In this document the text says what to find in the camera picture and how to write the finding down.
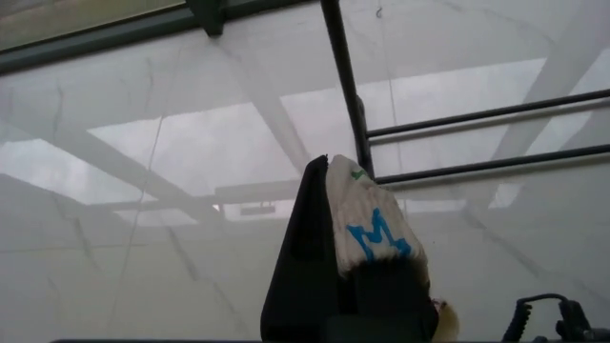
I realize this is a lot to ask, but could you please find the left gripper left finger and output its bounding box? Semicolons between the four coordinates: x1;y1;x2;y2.
259;153;342;342

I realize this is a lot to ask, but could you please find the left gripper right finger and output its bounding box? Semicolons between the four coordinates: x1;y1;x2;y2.
338;255;440;342

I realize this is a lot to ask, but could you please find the cream printed garment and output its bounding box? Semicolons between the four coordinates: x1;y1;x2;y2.
325;153;461;342

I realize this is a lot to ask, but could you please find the black clothes rack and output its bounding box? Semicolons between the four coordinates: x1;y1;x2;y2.
319;0;610;187

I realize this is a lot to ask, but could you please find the window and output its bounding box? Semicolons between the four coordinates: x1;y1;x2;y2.
0;0;318;77

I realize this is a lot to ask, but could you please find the black cable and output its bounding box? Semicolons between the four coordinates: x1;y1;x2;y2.
502;292;573;343

